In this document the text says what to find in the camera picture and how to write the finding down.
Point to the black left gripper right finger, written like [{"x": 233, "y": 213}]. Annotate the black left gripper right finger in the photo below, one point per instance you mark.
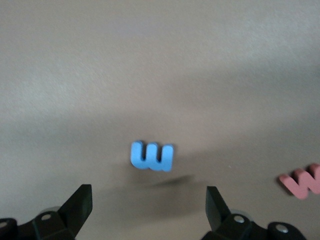
[{"x": 237, "y": 227}]

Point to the brown table cover sheet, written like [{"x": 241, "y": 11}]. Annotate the brown table cover sheet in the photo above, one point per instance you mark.
[{"x": 160, "y": 62}]

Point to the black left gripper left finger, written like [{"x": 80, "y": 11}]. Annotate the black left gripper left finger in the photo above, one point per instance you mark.
[{"x": 50, "y": 225}]

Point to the red letter w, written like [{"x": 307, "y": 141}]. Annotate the red letter w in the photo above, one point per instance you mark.
[{"x": 300, "y": 190}]

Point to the blue lowercase letter m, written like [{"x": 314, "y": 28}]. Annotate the blue lowercase letter m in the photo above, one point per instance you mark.
[{"x": 150, "y": 165}]

